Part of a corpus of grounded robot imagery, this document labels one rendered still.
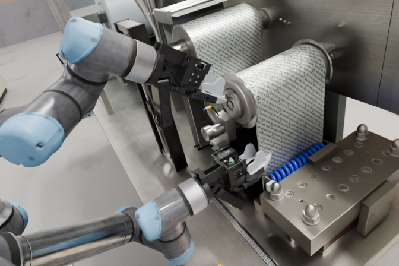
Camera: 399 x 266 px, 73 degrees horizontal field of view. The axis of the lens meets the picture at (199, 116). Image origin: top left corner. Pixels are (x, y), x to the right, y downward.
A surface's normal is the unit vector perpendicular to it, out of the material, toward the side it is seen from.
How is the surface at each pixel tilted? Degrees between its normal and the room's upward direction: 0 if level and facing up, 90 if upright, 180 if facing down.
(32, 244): 54
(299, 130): 90
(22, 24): 90
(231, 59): 92
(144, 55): 68
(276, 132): 90
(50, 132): 77
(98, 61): 109
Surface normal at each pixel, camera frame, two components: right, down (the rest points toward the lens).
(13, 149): -0.09, 0.54
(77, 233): 0.65, -0.73
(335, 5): -0.84, 0.42
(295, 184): -0.20, -0.83
